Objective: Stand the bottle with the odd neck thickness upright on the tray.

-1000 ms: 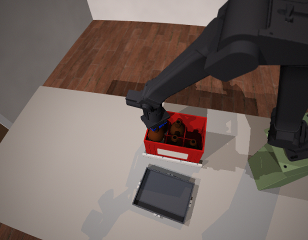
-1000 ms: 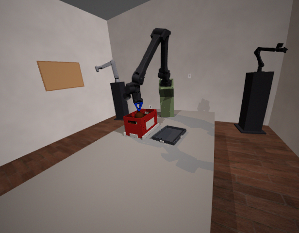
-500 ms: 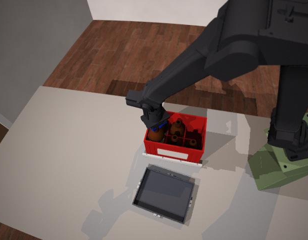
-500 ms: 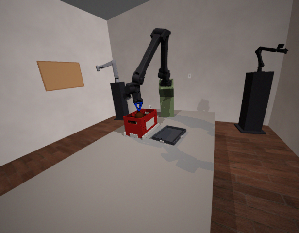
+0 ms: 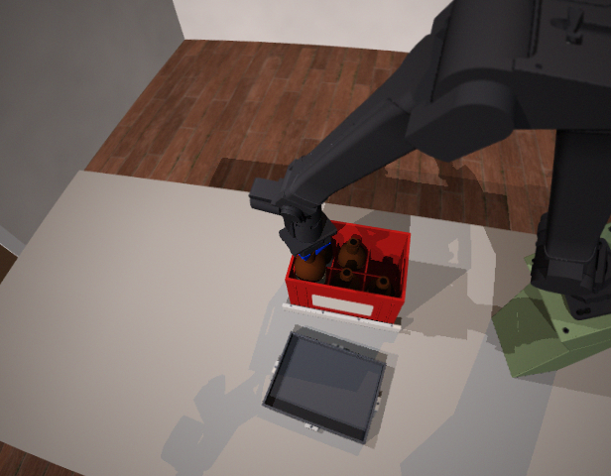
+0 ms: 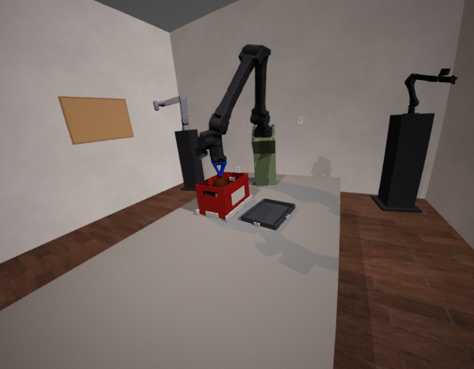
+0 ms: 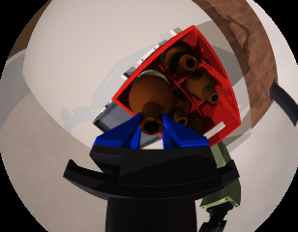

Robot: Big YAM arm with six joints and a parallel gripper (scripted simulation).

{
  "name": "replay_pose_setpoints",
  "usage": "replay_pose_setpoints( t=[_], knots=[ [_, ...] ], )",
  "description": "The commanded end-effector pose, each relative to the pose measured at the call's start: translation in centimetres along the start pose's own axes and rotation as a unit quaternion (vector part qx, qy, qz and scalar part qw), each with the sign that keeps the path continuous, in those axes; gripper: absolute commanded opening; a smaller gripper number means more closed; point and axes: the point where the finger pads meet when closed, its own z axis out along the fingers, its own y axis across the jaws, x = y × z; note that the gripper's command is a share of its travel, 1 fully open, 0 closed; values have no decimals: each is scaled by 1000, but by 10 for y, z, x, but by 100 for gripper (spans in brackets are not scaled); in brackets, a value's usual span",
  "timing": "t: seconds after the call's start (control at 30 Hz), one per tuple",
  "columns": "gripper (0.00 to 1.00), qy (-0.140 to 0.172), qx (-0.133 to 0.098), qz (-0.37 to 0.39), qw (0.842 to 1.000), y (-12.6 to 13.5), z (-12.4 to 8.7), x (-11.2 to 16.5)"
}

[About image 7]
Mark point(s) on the red crate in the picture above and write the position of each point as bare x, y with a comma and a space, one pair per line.
225, 110

